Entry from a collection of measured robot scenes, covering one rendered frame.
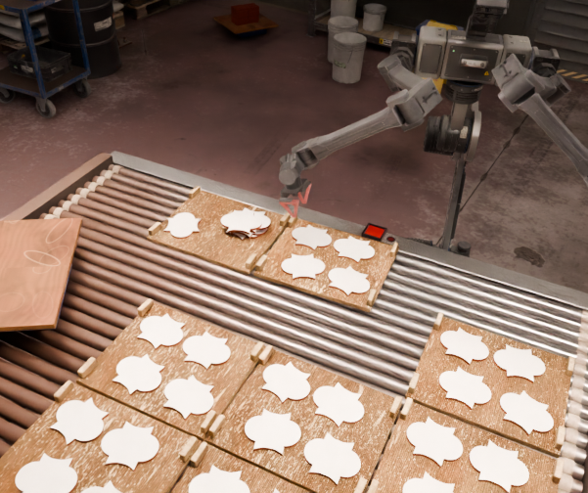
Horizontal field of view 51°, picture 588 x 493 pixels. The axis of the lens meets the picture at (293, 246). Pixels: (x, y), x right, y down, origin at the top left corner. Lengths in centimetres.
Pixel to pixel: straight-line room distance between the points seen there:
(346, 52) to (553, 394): 419
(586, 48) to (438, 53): 413
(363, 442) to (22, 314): 100
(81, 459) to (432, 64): 174
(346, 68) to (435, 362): 411
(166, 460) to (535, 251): 288
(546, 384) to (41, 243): 160
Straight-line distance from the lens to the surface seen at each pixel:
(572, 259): 403
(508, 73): 196
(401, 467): 163
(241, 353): 181
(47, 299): 191
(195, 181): 256
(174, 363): 180
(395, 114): 189
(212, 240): 220
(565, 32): 642
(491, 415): 178
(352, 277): 205
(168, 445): 164
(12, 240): 217
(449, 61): 239
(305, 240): 219
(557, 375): 195
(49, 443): 171
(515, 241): 403
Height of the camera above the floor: 230
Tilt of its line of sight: 39 degrees down
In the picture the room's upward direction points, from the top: 3 degrees clockwise
